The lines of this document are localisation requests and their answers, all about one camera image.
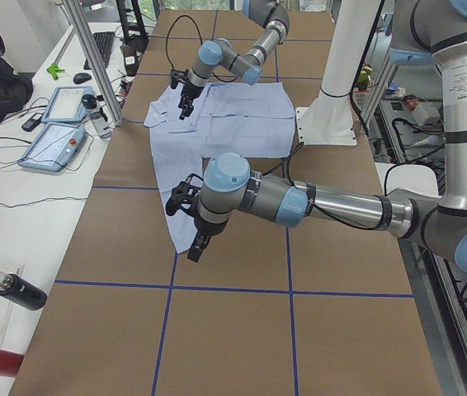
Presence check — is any black keyboard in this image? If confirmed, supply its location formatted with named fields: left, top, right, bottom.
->
left=92, top=31, right=115, bottom=68

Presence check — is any upper blue teach pendant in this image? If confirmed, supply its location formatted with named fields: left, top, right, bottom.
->
left=41, top=86, right=94, bottom=124

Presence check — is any blue teach pendant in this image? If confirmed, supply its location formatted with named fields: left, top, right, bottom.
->
left=41, top=86, right=94, bottom=124
left=18, top=122, right=86, bottom=172

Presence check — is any light blue striped shirt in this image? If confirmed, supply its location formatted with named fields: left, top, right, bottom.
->
left=142, top=80, right=294, bottom=255

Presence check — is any black computer mouse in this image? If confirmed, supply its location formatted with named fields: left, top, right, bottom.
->
left=73, top=72, right=92, bottom=85

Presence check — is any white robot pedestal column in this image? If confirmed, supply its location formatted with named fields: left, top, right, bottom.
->
left=296, top=0, right=384, bottom=146

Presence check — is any black smartphone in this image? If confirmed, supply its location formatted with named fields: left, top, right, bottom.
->
left=21, top=113, right=43, bottom=132

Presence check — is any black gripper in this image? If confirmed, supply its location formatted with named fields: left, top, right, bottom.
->
left=178, top=82, right=203, bottom=120
left=187, top=218, right=226, bottom=262

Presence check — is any lower blue teach pendant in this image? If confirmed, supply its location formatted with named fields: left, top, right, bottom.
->
left=18, top=122, right=86, bottom=172

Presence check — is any black water bottle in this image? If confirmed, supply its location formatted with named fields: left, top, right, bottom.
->
left=0, top=271, right=47, bottom=311

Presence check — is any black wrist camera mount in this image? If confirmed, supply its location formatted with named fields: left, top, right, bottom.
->
left=165, top=173, right=204, bottom=218
left=170, top=68, right=189, bottom=89

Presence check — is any aluminium frame post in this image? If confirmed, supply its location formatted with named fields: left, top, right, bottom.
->
left=62, top=0, right=124, bottom=126

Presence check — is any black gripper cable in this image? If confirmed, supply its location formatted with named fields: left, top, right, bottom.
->
left=270, top=139, right=387, bottom=230
left=164, top=15, right=204, bottom=75

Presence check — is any green plastic clip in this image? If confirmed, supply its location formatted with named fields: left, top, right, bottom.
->
left=46, top=63, right=66, bottom=81

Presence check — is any clear plastic water bottle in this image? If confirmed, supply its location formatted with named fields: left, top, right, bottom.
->
left=81, top=94, right=112, bottom=139

